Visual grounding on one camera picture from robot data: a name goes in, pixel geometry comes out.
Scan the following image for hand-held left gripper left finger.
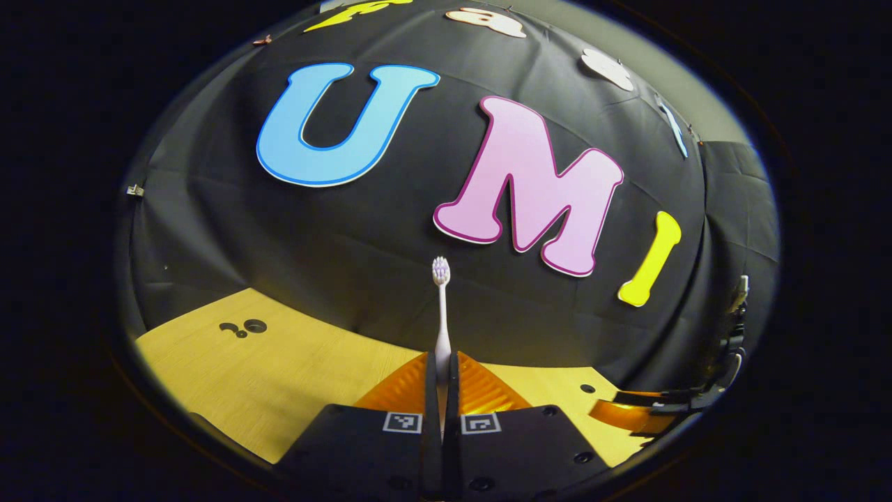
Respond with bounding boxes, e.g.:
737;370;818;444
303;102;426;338
279;351;443;502

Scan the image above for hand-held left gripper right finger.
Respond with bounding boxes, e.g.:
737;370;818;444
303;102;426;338
445;351;614;502

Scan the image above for white toothbrush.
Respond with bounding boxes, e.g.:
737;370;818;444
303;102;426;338
431;256;454;440

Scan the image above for wooden desktop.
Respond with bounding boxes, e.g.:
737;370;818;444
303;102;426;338
134;287;670;468

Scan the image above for black backdrop cloth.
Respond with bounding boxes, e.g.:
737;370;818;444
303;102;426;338
115;0;781;391

